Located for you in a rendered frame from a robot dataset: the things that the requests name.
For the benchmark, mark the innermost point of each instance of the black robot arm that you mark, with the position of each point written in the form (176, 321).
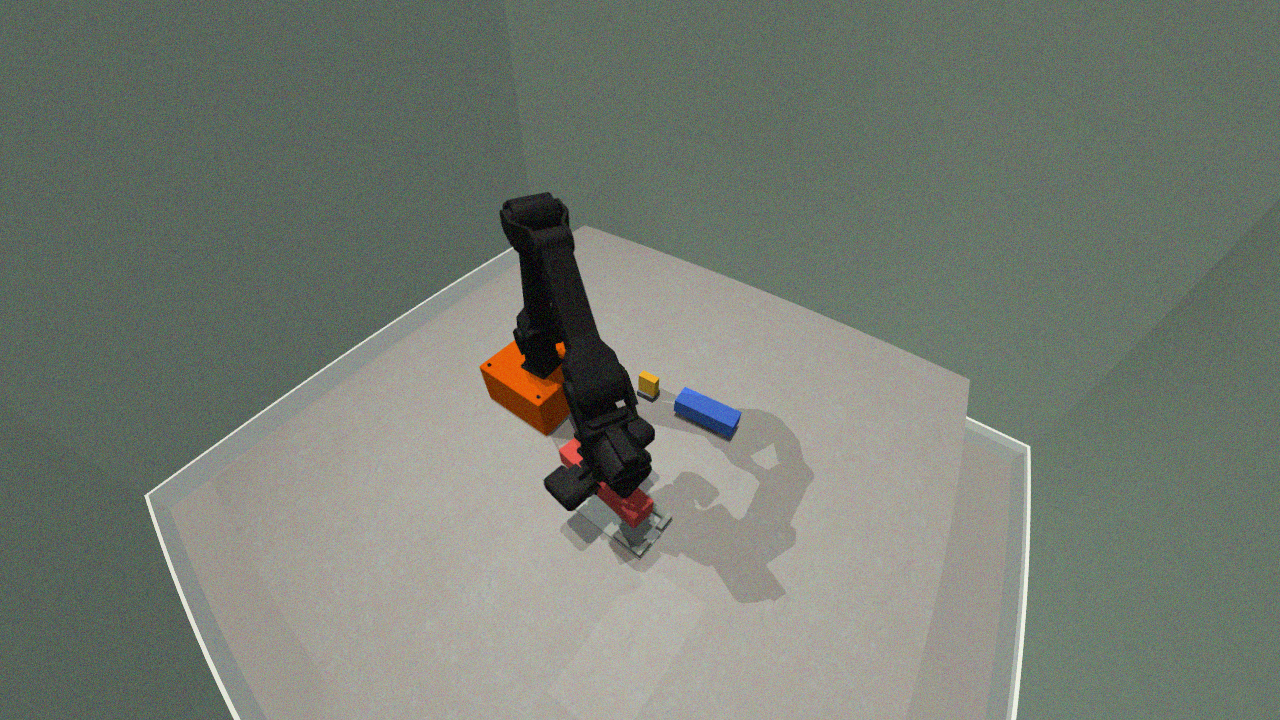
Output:
(537, 226)

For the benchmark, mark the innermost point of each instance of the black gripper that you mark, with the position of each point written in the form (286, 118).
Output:
(571, 487)

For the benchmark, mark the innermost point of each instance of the yellow rectangular block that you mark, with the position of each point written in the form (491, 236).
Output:
(648, 383)

